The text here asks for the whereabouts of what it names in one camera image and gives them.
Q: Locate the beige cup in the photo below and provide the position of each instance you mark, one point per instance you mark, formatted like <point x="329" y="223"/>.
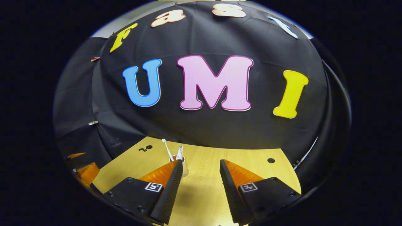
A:
<point x="185" y="168"/>

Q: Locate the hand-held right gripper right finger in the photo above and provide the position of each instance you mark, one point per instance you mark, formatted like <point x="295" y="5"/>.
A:
<point x="230" y="191"/>

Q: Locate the light blue toothbrush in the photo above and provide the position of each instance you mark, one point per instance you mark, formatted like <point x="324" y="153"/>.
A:
<point x="168" y="150"/>

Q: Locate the white strip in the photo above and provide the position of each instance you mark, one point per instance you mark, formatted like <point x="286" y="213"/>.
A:
<point x="307" y="150"/>

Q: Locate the wooden desktop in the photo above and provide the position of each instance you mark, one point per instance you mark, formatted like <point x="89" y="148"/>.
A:
<point x="204" y="175"/>

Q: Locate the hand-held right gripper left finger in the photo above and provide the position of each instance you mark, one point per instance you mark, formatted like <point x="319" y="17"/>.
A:
<point x="171" y="194"/>

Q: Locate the copper cloth clip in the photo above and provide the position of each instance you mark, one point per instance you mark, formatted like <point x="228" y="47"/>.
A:
<point x="95" y="58"/>

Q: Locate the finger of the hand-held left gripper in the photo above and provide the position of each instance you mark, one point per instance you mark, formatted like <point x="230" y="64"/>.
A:
<point x="77" y="155"/>
<point x="89" y="172"/>

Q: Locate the silver cloth clip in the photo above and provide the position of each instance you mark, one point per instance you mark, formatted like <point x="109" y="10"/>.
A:
<point x="93" y="123"/>

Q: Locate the white toothpaste tube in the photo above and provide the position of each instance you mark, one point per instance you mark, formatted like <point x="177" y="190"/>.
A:
<point x="180" y="153"/>

